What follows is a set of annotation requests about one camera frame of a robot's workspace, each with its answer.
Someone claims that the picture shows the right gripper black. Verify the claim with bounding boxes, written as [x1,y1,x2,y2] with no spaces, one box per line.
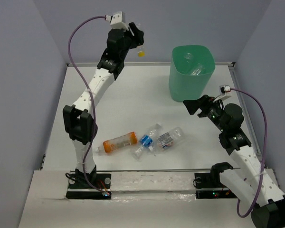
[182,95,228,133]

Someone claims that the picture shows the small bottle orange label yellow cap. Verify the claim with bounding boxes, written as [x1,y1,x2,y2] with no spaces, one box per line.
[136,22,145,57]

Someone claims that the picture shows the clear bottle blue-ringed cap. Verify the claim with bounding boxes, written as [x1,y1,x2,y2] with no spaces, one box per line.
[188,63,205,76]

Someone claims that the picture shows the clear bottle white cap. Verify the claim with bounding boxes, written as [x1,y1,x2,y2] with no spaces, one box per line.
[184,53,193,61]

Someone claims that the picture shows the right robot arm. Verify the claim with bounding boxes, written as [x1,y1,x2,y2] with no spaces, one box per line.
[183,95,285,228]

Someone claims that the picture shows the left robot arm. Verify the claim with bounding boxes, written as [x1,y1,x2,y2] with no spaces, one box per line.
[62,22,144,188]

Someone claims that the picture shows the green plastic bin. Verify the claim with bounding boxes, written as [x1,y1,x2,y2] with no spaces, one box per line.
[169,45,216,102]

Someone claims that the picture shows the clear bottle white printed label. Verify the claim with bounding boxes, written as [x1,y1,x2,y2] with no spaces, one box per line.
[151,127,185,152]

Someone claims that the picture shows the crushed bottle blue label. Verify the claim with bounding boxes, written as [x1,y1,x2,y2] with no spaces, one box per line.
[131,123,162,160]

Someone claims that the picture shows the large orange label bottle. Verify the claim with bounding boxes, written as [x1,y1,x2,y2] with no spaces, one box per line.
[93,132,138,154]

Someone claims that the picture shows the white foam strip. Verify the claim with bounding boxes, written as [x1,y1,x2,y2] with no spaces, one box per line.
[111,171,195,192]

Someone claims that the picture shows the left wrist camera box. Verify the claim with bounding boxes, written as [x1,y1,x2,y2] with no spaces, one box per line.
[110,11,127,29]

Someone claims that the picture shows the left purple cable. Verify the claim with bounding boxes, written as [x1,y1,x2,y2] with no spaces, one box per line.
[68,15,112,194]

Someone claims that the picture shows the aluminium back rail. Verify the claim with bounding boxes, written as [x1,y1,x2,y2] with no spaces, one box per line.
[76,62,235,67]

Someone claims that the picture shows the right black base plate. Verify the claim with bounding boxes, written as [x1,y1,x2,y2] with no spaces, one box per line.
[192,172,237,200]

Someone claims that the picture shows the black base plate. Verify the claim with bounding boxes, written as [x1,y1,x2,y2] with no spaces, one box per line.
[65,172,112,200]
[192,172,237,200]

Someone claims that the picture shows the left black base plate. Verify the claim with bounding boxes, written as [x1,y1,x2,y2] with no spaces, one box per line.
[65,172,112,200]

